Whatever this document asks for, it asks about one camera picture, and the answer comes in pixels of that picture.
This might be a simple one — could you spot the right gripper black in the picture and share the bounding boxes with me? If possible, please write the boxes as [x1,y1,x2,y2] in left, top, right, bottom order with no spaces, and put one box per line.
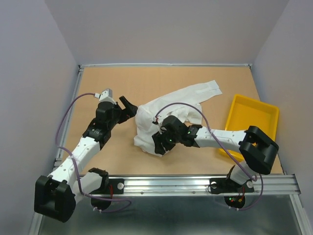
[152,127,181,155]

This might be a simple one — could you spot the white long sleeve shirt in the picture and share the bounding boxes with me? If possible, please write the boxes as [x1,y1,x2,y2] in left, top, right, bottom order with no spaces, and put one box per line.
[134,80,222,156]

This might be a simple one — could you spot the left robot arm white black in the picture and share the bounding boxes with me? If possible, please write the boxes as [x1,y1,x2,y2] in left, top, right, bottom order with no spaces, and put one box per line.
[34,90,138,222]

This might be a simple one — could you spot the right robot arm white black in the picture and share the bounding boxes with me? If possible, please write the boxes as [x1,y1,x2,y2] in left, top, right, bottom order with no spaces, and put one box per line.
[152,116,279,194]

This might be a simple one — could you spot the yellow plastic tray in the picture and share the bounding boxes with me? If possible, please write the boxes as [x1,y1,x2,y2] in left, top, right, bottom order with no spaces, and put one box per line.
[218,94,280,162]

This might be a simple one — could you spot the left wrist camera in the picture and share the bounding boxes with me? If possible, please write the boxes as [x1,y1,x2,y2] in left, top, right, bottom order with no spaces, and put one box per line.
[99,88,115,104]

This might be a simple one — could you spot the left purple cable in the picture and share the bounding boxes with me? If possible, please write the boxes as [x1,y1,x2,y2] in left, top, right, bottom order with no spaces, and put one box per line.
[55,92,133,213]

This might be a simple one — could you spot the purple cable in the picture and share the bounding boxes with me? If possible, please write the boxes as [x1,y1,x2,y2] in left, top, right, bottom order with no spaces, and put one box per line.
[151,102,265,212]
[55,92,133,213]

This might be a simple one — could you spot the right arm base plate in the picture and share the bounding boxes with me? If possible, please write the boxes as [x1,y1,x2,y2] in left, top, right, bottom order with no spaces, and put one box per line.
[207,178,254,209]

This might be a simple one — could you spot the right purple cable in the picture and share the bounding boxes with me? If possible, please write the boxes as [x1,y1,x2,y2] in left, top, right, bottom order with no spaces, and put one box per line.
[151,102,265,212]

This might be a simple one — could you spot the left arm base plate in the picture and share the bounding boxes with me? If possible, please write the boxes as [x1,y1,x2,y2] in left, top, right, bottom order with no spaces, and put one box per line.
[90,178,125,211]

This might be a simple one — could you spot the aluminium mounting rail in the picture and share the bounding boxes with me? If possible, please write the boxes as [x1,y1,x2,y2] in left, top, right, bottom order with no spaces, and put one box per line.
[110,174,301,197]

